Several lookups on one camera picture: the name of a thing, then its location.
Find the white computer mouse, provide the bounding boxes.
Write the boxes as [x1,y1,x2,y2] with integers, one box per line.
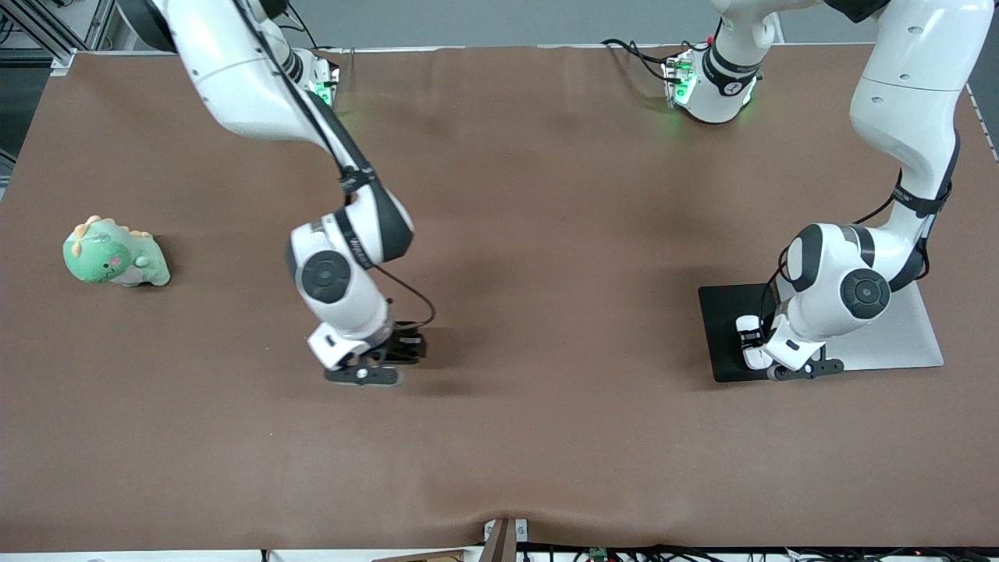
[737,315,774,370]

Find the black mouse pad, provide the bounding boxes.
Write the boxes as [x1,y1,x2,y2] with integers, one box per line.
[698,283,791,383]

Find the brown table cover mat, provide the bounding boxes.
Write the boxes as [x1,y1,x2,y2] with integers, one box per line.
[0,43,999,553]

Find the silver apple laptop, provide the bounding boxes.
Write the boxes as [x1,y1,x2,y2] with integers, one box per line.
[773,277,945,372]

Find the green dinosaur plush toy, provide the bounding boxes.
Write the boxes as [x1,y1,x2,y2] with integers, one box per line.
[62,215,172,288]

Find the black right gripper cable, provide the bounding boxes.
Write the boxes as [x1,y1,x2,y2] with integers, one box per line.
[234,0,436,330]

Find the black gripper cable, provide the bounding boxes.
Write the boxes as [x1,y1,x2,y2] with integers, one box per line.
[759,129,962,340]
[234,0,436,330]

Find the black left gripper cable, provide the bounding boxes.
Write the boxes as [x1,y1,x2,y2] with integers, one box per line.
[759,129,962,340]

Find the metal corner bracket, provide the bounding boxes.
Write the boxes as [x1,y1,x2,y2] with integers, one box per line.
[482,517,529,542]

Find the black base power cable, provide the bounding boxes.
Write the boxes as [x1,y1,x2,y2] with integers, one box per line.
[601,37,681,83]
[287,0,322,52]

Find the aluminium frame post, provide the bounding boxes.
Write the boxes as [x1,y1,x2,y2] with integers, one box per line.
[0,0,118,76]

